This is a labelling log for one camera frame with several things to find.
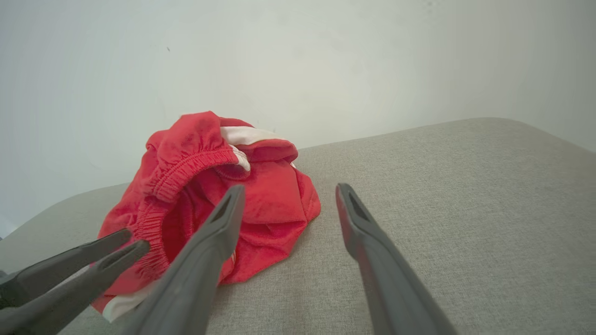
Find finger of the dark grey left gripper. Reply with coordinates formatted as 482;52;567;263
0;240;150;335
0;229;132;308

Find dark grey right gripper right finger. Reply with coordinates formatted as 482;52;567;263
335;183;459;335

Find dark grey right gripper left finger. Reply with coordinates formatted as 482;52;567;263
122;184;246;335

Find red and white jersey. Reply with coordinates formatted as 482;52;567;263
177;126;322;285

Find red shorts with white band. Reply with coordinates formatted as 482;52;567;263
91;111;254;324

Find grey fabric sofa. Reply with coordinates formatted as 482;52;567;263
0;117;596;335

